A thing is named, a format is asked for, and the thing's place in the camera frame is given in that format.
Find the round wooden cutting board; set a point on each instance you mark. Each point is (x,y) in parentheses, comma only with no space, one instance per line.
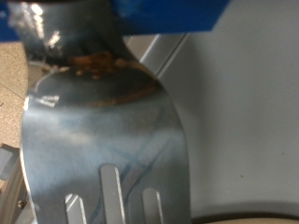
(255,221)

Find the silver toaster oven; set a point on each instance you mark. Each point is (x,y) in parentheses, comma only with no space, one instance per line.
(243,124)

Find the metal fork with blue block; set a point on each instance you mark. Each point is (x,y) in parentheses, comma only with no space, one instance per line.
(102,133)

